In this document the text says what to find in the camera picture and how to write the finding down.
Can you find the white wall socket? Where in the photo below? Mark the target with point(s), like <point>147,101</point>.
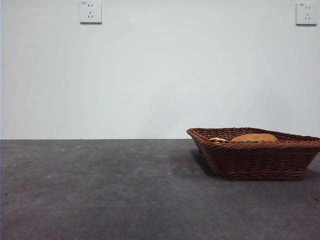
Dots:
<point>306,13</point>
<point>91,12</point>

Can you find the brown woven wicker basket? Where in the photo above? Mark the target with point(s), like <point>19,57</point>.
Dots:
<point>255,162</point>

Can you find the brown potato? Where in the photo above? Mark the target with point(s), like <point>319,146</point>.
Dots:
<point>255,138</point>

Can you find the yellow corn cob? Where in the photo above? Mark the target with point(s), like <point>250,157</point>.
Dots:
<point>218,139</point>

